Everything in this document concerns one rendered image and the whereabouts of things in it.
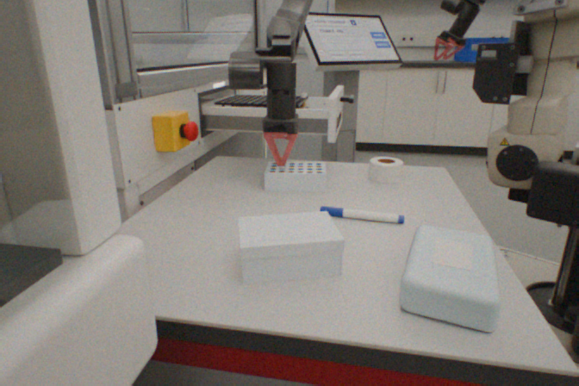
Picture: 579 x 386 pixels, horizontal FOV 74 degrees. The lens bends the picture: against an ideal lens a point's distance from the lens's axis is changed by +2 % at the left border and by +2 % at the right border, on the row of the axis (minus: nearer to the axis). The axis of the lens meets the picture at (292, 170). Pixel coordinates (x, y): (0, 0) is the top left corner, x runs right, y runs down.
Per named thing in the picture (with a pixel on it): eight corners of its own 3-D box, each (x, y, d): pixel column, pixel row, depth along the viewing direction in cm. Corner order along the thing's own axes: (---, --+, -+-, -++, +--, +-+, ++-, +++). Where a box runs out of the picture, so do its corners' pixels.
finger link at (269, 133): (263, 169, 75) (262, 121, 73) (267, 159, 82) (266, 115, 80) (296, 170, 75) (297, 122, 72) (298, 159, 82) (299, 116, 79)
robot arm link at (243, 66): (290, 20, 72) (289, 52, 80) (229, 18, 72) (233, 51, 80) (291, 71, 67) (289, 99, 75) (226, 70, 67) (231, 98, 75)
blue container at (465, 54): (514, 60, 396) (519, 38, 390) (531, 62, 358) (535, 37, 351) (451, 60, 407) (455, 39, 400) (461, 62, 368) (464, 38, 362)
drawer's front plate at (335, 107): (342, 121, 118) (343, 85, 114) (334, 143, 91) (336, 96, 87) (336, 121, 118) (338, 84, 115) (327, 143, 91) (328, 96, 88)
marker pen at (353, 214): (403, 221, 63) (404, 213, 62) (403, 226, 62) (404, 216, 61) (320, 212, 66) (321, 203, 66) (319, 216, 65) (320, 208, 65)
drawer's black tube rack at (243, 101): (308, 118, 114) (308, 96, 112) (298, 129, 97) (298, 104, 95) (237, 115, 117) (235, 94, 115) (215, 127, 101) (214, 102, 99)
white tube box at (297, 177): (324, 178, 84) (325, 162, 83) (326, 191, 76) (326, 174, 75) (269, 177, 85) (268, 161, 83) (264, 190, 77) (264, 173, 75)
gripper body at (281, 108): (262, 131, 71) (261, 90, 69) (267, 121, 81) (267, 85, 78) (296, 132, 71) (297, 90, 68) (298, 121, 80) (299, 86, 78)
